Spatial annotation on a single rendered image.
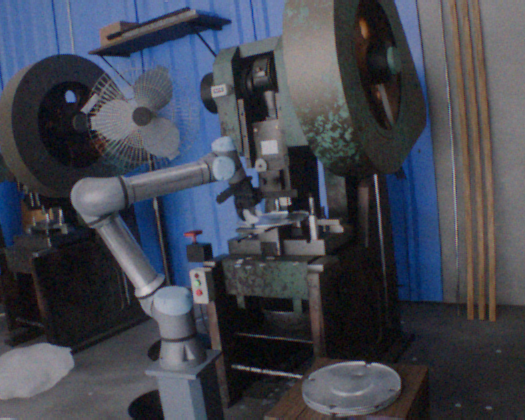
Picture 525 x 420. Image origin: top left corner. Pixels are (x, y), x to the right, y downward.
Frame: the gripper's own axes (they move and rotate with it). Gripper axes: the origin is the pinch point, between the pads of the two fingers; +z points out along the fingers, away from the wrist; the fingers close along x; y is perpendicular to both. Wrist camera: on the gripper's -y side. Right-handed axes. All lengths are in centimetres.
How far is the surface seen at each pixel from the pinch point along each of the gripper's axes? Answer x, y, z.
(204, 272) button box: -12.8, -20.1, 13.1
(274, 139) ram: 29.8, 4.0, -19.1
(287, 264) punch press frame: -3.9, 11.6, 16.0
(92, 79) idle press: 79, -128, -51
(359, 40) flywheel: 51, 41, -46
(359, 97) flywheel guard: 16, 48, -37
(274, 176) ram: 21.0, 3.7, -7.4
